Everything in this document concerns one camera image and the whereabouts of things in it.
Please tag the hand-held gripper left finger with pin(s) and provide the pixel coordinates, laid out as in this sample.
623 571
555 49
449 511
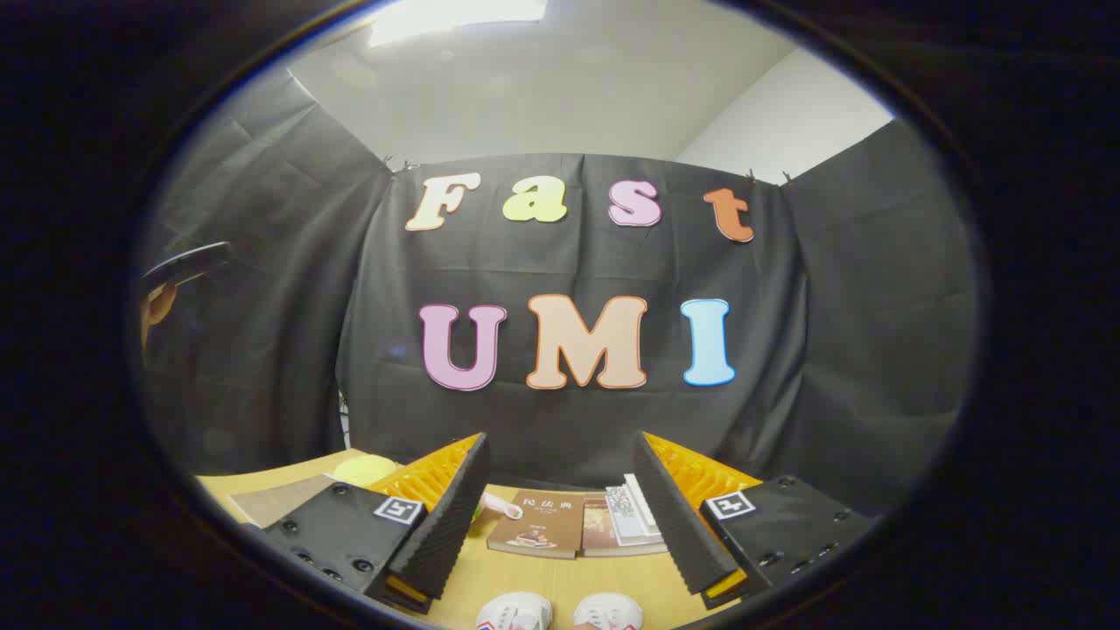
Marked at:
455 516

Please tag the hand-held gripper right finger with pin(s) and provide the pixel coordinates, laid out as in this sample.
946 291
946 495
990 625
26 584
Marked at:
678 525

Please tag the white canvas shoe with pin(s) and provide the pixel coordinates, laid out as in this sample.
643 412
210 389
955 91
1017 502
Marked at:
608 611
514 610

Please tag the beige fabric storage box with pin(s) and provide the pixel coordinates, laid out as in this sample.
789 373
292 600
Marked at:
280 500

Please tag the green and pink plush toy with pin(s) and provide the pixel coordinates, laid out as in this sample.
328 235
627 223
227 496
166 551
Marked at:
500 505

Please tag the white book with patterned cover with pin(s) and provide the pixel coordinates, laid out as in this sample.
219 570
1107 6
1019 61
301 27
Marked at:
626 516

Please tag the brown book with pale cover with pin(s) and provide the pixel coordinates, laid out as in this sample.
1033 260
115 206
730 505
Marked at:
597 525

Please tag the brown book with illustration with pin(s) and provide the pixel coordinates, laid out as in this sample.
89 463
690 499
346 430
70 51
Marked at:
538 521

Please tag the yellow plush ball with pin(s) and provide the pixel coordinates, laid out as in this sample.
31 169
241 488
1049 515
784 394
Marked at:
363 470

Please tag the ceiling light panel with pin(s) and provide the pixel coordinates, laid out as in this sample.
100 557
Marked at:
455 19

